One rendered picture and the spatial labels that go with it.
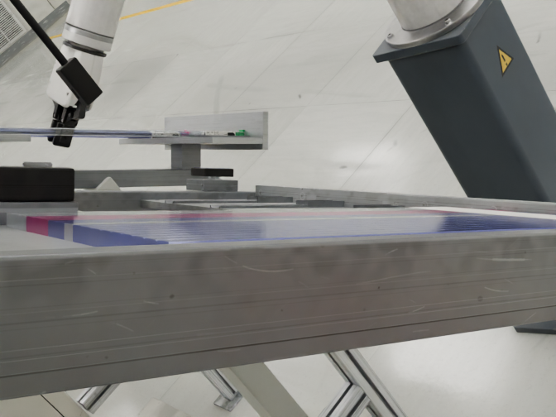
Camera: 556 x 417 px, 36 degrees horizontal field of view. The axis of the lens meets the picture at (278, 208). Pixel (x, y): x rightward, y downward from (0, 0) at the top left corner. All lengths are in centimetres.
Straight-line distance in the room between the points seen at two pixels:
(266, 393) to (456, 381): 42
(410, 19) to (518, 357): 75
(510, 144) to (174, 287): 118
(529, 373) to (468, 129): 53
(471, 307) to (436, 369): 135
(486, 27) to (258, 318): 111
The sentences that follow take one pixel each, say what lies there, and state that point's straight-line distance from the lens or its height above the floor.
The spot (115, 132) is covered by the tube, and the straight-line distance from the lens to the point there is 135.
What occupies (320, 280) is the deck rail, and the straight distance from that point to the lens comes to 46.
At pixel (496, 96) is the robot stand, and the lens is 149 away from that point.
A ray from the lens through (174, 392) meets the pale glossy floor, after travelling 240.
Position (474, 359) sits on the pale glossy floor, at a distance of 187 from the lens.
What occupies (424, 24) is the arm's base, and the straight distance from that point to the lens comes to 147.
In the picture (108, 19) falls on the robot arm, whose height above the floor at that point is 100.
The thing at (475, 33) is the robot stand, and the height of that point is 67.
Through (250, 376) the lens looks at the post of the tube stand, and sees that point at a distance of 164.
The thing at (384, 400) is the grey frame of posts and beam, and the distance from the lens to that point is 153.
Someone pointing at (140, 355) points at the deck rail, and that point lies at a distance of 41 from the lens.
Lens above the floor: 125
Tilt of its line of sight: 26 degrees down
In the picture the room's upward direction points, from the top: 36 degrees counter-clockwise
